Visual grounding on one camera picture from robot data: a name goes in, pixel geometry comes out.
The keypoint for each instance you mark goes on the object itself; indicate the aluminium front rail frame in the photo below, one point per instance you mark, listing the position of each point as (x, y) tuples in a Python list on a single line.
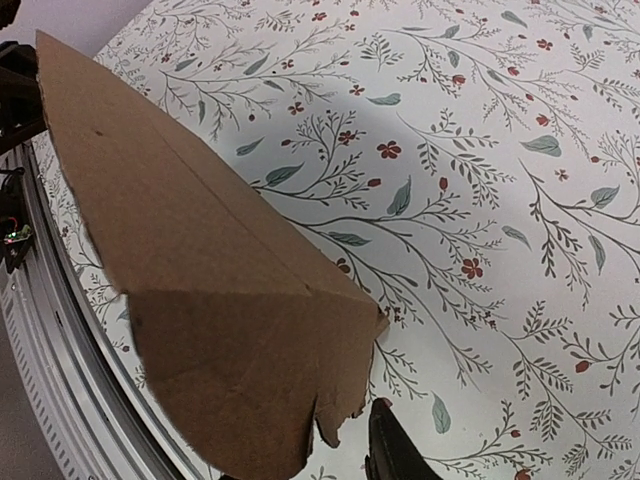
[(94, 419)]

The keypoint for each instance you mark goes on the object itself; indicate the brown cardboard box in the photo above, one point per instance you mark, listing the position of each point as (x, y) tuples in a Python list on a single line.
[(252, 341)]

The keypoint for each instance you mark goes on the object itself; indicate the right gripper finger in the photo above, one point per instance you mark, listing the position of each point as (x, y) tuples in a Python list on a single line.
[(392, 455)]

